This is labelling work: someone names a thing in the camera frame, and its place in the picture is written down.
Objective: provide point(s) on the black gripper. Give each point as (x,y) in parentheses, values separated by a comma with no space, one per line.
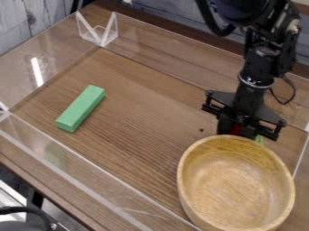
(244,108)

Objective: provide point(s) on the wooden bowl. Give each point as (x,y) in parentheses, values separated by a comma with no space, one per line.
(234,185)

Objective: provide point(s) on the red ball toy green leaf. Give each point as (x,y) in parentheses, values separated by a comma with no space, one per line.
(245,132)

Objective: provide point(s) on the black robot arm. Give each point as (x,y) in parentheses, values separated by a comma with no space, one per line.
(272,25)

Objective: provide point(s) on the green rectangular block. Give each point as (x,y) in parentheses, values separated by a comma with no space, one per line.
(79,109)

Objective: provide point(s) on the clear acrylic tray wall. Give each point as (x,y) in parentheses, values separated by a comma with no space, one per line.
(110,173)

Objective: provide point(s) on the clear acrylic corner bracket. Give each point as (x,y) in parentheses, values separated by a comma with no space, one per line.
(98,34)

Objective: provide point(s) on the black table leg bracket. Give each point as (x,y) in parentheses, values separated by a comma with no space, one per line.
(36,219)

